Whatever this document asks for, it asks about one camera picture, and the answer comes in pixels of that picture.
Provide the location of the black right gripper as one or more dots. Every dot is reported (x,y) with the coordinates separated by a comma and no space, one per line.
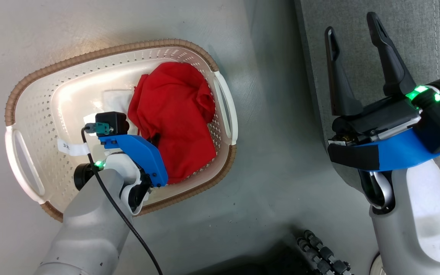
(380,116)

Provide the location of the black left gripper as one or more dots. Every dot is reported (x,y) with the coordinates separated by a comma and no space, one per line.
(99,164)

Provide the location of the red cloth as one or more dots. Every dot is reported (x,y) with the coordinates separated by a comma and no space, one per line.
(174,114)

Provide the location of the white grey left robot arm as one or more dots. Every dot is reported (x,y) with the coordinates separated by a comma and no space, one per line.
(90,221)

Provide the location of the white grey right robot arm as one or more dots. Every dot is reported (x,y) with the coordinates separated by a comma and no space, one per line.
(414,214)

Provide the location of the white cloth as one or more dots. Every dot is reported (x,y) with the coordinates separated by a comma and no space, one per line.
(118,101)

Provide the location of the grey fabric sofa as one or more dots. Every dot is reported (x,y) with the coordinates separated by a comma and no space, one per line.
(426,30)

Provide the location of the cream laundry basket brown rim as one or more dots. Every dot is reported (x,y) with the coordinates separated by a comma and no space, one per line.
(52,114)

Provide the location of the black omni wheel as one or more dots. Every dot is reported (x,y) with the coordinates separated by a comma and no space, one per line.
(323,254)

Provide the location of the teal left camera connector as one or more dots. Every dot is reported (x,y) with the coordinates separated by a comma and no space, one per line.
(101,129)

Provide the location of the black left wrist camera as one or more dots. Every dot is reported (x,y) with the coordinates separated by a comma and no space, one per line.
(118,122)

